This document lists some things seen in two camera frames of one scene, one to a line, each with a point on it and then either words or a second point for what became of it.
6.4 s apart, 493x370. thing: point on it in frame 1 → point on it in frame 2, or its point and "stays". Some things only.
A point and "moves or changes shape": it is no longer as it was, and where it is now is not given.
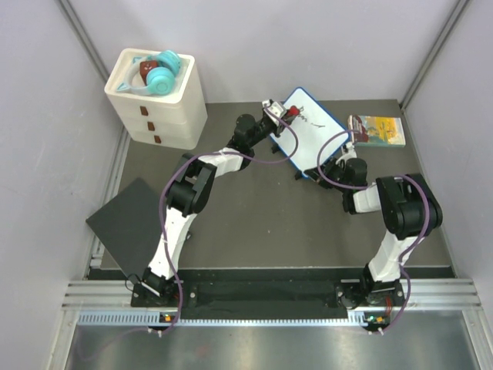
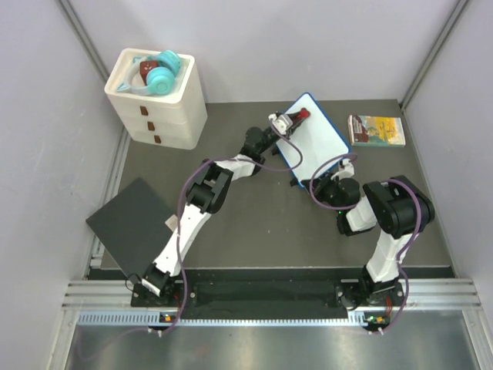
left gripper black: x=279 y=128 → x=290 y=129
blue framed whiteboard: x=310 y=136 moves or changes shape
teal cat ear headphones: x=160 y=80 stays
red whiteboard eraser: x=293 y=111 → x=303 y=113
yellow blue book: x=377 y=131 stays
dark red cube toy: x=145 y=66 stays
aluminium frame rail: x=97 y=295 stays
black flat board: x=129 y=223 stays
